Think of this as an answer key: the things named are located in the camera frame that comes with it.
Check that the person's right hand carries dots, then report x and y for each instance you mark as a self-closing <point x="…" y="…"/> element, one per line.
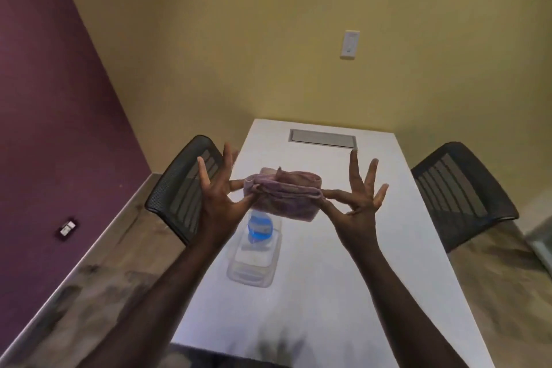
<point x="358" y="221"/>

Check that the plain glass partition wall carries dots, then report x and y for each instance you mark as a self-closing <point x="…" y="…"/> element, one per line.
<point x="541" y="242"/>

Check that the person's left hand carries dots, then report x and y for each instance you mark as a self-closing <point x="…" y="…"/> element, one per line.
<point x="220" y="208"/>

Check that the black mesh office chair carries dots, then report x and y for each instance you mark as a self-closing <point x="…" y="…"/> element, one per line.
<point x="461" y="191"/>
<point x="185" y="191"/>

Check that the white wall switch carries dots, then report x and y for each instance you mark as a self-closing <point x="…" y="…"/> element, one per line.
<point x="350" y="44"/>

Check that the black wall outlet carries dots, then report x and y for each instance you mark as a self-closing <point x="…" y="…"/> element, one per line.
<point x="68" y="227"/>

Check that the person's left forearm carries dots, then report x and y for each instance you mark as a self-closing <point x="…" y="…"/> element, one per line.
<point x="146" y="311"/>

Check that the person's right forearm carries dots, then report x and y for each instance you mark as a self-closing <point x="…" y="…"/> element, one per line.
<point x="405" y="316"/>

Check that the clear plastic container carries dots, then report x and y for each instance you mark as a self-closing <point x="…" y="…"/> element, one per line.
<point x="254" y="264"/>

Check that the blue spray bottle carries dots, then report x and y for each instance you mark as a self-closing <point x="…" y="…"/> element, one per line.
<point x="261" y="229"/>

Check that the purple striped cleaning cloth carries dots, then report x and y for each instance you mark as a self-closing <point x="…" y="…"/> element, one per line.
<point x="289" y="195"/>

